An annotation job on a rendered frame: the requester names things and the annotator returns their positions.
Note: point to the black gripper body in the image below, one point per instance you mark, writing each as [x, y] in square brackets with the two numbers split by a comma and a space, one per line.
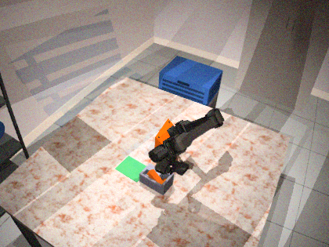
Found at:
[180, 167]

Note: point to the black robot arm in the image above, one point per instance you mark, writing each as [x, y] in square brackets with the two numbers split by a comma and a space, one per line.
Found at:
[181, 137]

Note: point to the green flat mat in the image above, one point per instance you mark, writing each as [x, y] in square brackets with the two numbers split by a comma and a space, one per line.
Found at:
[137, 171]

